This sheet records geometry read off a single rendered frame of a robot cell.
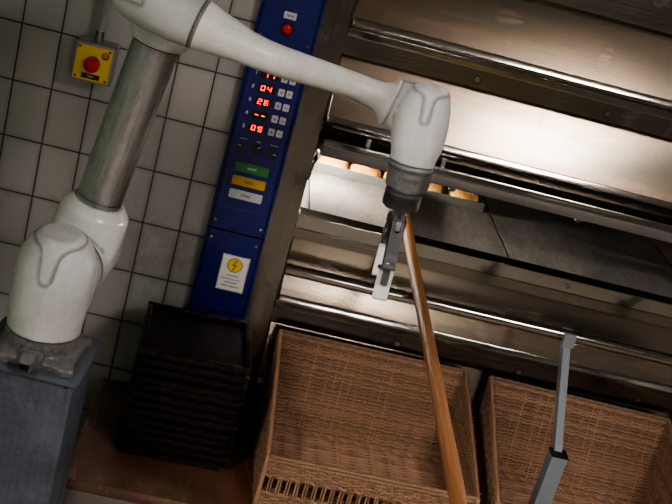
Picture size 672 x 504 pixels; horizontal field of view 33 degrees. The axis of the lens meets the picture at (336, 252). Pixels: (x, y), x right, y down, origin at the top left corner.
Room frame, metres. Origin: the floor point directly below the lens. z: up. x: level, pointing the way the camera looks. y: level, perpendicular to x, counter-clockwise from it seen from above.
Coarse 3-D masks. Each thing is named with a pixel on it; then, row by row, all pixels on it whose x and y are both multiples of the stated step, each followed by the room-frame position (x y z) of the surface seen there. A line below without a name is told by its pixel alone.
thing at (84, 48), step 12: (84, 36) 2.83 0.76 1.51; (84, 48) 2.78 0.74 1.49; (96, 48) 2.78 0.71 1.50; (108, 48) 2.79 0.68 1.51; (108, 60) 2.78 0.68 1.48; (72, 72) 2.78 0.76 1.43; (84, 72) 2.78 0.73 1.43; (96, 72) 2.78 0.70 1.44; (108, 72) 2.79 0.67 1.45; (108, 84) 2.79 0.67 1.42
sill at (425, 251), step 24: (312, 216) 2.93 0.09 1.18; (336, 216) 2.99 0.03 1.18; (360, 240) 2.94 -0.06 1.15; (432, 240) 3.01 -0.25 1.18; (456, 264) 2.98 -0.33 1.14; (480, 264) 2.98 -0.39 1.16; (504, 264) 2.99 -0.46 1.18; (528, 264) 3.04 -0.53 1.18; (552, 288) 3.01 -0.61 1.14; (576, 288) 3.02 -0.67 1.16; (600, 288) 3.02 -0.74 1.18; (624, 288) 3.07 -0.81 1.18
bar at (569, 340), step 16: (288, 272) 2.55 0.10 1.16; (304, 272) 2.55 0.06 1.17; (320, 272) 2.57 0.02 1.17; (352, 288) 2.57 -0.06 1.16; (368, 288) 2.57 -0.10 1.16; (432, 304) 2.59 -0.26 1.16; (448, 304) 2.60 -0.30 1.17; (480, 320) 2.61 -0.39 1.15; (496, 320) 2.61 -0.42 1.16; (512, 320) 2.62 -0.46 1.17; (528, 320) 2.63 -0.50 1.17; (560, 336) 2.63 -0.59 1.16; (576, 336) 2.63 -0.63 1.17; (592, 336) 2.65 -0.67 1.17; (560, 352) 2.63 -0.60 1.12; (624, 352) 2.65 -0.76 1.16; (640, 352) 2.65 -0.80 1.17; (656, 352) 2.67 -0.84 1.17; (560, 368) 2.59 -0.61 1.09; (560, 384) 2.55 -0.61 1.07; (560, 400) 2.52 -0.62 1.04; (560, 416) 2.50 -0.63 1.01; (560, 432) 2.47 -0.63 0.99; (560, 448) 2.44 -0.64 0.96; (544, 464) 2.43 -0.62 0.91; (560, 464) 2.41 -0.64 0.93; (544, 480) 2.41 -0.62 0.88; (544, 496) 2.41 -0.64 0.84
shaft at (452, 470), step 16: (416, 256) 2.77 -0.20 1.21; (416, 272) 2.66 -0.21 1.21; (416, 288) 2.56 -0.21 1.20; (416, 304) 2.48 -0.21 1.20; (432, 336) 2.30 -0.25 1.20; (432, 352) 2.22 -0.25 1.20; (432, 368) 2.15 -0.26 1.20; (432, 384) 2.08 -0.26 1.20; (432, 400) 2.03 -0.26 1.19; (448, 416) 1.96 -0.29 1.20; (448, 432) 1.89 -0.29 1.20; (448, 448) 1.83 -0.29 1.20; (448, 464) 1.78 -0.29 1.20; (448, 480) 1.74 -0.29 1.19; (464, 496) 1.69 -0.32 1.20
